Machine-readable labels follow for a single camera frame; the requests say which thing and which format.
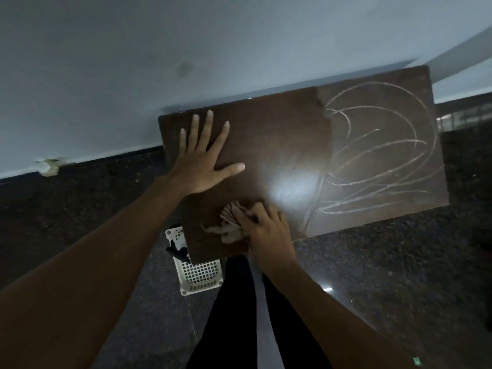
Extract person's right hand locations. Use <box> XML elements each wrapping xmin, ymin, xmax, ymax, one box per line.
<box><xmin>230</xmin><ymin>202</ymin><xmax>297</xmax><ymax>273</ymax></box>

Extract person's left hand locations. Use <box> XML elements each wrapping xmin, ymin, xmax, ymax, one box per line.
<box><xmin>167</xmin><ymin>110</ymin><xmax>246</xmax><ymax>196</ymax></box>

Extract striped brown cleaning cloth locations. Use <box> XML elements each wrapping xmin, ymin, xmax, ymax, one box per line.
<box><xmin>201</xmin><ymin>200</ymin><xmax>254</xmax><ymax>244</ymax></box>

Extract white spray bottle black trigger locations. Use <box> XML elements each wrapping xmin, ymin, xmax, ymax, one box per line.
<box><xmin>165</xmin><ymin>241</ymin><xmax>191</xmax><ymax>264</ymax></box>

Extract person's left forearm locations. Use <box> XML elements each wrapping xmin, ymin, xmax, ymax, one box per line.
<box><xmin>0</xmin><ymin>174</ymin><xmax>185</xmax><ymax>369</ymax></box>

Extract person's right forearm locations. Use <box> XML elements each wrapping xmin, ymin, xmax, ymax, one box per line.
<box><xmin>261</xmin><ymin>261</ymin><xmax>416</xmax><ymax>369</ymax></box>

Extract person's black trousers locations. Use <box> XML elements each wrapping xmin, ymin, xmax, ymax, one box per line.
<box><xmin>186</xmin><ymin>255</ymin><xmax>333</xmax><ymax>369</ymax></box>

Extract white plastic lattice basket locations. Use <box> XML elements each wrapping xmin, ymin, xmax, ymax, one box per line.
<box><xmin>165</xmin><ymin>225</ymin><xmax>225</xmax><ymax>296</ymax></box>

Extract dark wooden table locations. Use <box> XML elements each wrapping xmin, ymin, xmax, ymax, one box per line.
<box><xmin>158</xmin><ymin>64</ymin><xmax>450</xmax><ymax>265</ymax></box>

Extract white plaster lump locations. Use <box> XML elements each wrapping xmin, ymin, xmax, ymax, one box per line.
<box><xmin>35</xmin><ymin>158</ymin><xmax>62</xmax><ymax>177</ymax></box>

